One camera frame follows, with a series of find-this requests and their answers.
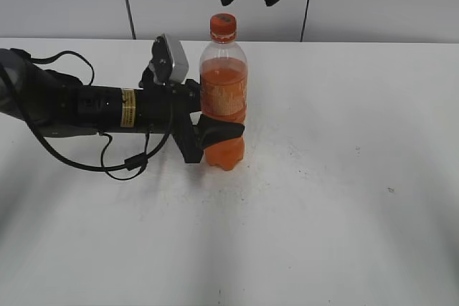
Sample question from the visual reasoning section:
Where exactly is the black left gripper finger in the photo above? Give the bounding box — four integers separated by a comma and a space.
197, 115, 245, 149

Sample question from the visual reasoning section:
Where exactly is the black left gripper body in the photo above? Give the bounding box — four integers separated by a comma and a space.
135, 79, 204, 163

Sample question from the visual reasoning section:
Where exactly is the orange bottle cap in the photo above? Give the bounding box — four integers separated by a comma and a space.
209, 13, 237, 39

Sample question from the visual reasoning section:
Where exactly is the orange soda plastic bottle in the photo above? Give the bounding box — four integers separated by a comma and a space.
199, 34, 248, 171

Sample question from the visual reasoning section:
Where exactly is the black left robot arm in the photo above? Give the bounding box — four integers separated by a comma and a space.
1, 39, 245, 163

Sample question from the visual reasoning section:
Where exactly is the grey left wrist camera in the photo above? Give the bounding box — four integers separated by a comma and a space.
148, 34, 189, 85

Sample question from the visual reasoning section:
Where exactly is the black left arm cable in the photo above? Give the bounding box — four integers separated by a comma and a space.
0, 47, 176, 181

